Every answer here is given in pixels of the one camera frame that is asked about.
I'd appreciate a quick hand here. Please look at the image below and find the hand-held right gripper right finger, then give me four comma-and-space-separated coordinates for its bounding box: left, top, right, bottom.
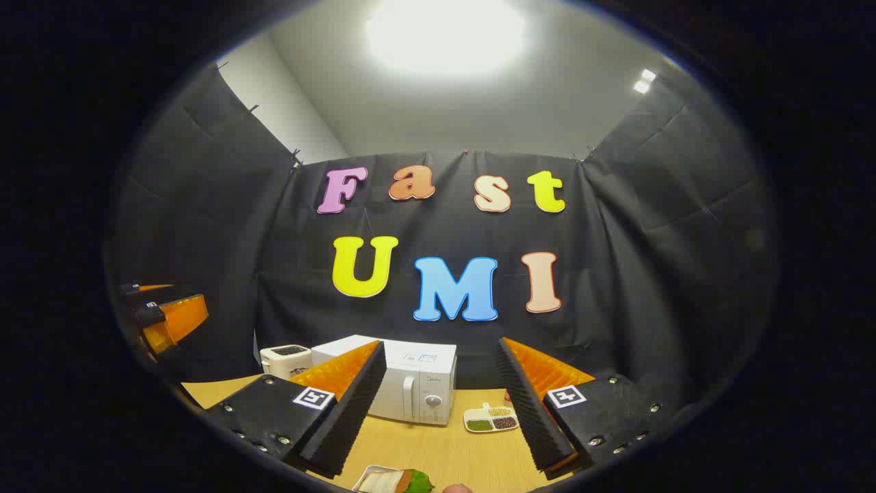
496, 337, 678, 480

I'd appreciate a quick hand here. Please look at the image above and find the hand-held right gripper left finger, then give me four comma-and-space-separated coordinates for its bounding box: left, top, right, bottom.
203, 340, 387, 480

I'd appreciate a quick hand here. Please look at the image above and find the small white tray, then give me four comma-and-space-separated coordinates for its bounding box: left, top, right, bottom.
352, 465, 411, 493

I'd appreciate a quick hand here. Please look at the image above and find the white microwave oven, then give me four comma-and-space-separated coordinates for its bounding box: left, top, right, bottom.
311, 334, 458, 427

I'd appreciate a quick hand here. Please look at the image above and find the bread and lettuce sandwich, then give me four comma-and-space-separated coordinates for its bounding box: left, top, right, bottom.
359, 469, 436, 493

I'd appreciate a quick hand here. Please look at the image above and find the divided white dish of beans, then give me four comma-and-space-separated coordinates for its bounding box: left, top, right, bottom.
463, 403, 519, 434

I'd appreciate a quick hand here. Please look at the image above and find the white toaster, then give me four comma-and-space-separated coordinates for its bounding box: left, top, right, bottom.
259, 344, 313, 381

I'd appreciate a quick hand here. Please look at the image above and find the large ceiling light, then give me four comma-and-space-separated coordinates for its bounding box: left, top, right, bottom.
366, 0, 528, 76

